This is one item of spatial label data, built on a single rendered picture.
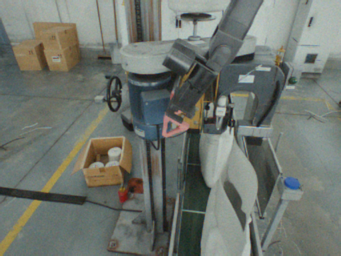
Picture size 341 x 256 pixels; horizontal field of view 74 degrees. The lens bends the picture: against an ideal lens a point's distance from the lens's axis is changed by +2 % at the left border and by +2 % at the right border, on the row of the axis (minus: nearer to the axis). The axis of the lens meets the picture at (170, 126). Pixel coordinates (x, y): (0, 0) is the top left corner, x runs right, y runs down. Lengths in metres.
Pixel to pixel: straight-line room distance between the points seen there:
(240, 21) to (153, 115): 0.37
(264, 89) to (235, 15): 0.50
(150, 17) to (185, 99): 0.46
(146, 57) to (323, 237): 1.87
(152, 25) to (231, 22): 0.49
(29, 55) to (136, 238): 4.28
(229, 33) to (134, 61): 0.31
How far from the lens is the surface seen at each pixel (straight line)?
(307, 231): 2.14
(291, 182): 1.15
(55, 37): 4.95
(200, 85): 0.53
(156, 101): 0.68
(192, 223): 1.47
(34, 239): 2.10
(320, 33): 4.75
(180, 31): 3.65
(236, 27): 0.50
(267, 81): 0.94
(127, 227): 1.90
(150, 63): 0.68
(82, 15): 5.54
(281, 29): 5.16
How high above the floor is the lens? 1.62
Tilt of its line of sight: 35 degrees down
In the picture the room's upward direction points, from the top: straight up
